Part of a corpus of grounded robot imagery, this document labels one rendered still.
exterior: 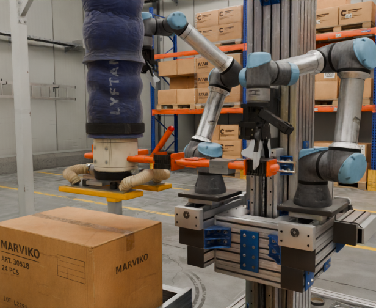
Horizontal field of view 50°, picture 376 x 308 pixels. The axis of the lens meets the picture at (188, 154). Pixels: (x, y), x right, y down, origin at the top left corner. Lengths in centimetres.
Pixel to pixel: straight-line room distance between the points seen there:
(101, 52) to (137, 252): 78
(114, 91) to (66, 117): 1097
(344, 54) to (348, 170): 43
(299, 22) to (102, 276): 133
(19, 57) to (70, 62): 805
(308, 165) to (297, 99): 36
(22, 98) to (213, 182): 314
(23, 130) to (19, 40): 94
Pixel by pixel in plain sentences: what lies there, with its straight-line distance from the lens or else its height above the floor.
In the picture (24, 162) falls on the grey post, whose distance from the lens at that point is 469.
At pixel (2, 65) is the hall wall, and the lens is 1149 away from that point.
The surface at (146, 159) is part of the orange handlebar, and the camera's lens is 149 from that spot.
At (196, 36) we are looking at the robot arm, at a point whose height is 175.
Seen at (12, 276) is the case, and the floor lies 74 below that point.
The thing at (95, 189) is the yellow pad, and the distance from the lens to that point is 153.
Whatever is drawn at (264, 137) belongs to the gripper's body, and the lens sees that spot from 129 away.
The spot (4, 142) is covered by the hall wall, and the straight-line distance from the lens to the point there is 1140.
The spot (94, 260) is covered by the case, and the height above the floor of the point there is 90.
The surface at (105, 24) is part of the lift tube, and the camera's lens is 153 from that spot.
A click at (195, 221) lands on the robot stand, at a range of 179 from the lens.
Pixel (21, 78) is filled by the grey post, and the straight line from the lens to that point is 469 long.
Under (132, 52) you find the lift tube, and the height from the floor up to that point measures 163.
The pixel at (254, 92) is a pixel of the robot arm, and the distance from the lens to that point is 127.
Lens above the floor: 139
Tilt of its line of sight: 5 degrees down
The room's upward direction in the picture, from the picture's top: straight up
